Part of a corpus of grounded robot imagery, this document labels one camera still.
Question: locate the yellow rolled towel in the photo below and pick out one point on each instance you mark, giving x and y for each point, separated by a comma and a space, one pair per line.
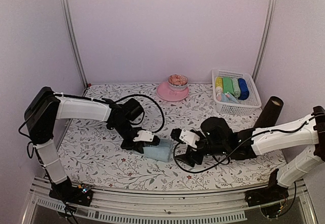
219, 87

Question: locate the floral tablecloth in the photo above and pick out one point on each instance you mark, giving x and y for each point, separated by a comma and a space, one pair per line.
90, 153

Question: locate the aluminium post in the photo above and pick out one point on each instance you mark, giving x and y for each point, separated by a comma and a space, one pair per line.
73, 42
265, 35

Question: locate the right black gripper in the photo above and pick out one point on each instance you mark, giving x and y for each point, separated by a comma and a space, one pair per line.
189, 157

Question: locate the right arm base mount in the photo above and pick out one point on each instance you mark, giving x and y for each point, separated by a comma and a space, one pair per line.
265, 195

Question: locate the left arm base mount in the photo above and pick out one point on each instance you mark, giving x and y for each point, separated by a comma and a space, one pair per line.
68, 193

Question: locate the dark brown cup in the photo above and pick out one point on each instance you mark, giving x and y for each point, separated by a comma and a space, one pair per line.
270, 113

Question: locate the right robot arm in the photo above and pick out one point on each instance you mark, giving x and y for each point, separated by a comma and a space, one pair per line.
217, 138

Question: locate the pink plate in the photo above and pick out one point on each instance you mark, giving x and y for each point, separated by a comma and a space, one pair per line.
166, 93

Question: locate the left aluminium post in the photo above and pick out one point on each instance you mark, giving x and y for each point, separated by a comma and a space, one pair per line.
73, 42

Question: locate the blue rolled towel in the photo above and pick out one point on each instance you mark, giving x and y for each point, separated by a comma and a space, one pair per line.
244, 91

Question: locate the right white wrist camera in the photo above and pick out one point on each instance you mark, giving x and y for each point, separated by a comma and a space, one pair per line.
185, 137

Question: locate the aluminium front rail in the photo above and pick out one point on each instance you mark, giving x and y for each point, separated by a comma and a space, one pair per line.
113, 205

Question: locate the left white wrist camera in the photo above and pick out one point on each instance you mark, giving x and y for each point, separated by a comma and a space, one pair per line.
146, 136

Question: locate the right aluminium post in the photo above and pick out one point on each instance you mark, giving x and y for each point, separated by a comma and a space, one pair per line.
265, 35

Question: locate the pale green rolled towel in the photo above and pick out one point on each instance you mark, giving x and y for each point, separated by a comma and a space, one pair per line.
236, 87

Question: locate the patterned bowl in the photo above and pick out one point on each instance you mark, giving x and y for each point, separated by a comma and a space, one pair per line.
177, 82

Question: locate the white plastic basket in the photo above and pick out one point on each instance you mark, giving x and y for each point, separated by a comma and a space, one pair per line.
245, 107

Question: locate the light blue towel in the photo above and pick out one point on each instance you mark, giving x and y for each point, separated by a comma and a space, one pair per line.
160, 152

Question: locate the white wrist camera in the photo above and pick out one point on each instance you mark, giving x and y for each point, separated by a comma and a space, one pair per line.
185, 137
146, 136

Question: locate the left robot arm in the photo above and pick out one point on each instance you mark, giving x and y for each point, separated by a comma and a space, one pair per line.
48, 107

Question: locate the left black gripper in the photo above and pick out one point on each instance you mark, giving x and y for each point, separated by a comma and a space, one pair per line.
135, 146

